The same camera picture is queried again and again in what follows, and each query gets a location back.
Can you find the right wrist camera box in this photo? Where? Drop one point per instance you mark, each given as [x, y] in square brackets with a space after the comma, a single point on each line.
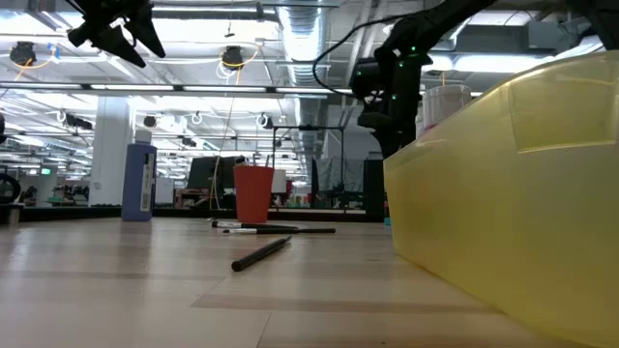
[366, 77]

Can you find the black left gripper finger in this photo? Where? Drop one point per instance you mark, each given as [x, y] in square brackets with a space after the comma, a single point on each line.
[111, 43]
[145, 29]

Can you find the black background cabinet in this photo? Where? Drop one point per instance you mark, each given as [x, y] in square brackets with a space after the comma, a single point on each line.
[374, 188]

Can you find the orange-red plastic cup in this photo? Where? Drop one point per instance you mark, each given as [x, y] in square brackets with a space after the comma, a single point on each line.
[254, 193]

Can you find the white building column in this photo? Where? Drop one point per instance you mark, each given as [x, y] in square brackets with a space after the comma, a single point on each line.
[111, 154]

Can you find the black background screen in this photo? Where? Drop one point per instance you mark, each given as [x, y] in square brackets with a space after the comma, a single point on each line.
[203, 174]

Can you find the black metal frame rack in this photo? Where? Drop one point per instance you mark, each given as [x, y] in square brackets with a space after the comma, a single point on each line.
[309, 128]

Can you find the long ceiling light bar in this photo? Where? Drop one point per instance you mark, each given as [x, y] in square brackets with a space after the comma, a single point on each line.
[130, 87]

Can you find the yellow translucent plastic bin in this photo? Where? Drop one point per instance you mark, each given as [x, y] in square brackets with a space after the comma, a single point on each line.
[508, 217]

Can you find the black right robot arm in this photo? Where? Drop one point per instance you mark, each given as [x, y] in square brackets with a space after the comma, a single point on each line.
[435, 24]

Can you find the grey hanging tarp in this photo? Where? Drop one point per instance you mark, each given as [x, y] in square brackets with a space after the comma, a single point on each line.
[338, 179]

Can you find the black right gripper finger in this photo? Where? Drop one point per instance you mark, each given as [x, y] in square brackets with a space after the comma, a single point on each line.
[394, 140]

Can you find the large blue paint bottle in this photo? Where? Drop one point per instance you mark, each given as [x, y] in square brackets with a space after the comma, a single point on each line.
[137, 188]

